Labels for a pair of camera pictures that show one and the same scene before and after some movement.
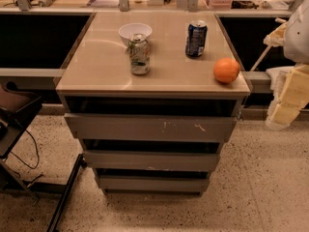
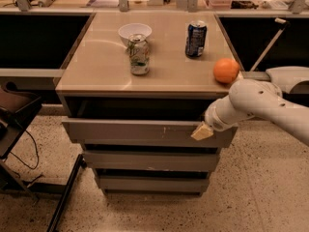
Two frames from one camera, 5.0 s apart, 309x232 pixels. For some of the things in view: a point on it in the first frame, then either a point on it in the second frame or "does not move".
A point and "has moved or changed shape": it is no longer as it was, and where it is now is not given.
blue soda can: x=197 y=33 does not move
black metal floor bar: x=63 y=199 does not move
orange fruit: x=226 y=71 does not move
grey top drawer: x=150 y=127 has moved or changed shape
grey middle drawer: x=152 y=160 does not move
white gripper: x=297 y=36 -> x=212 y=119
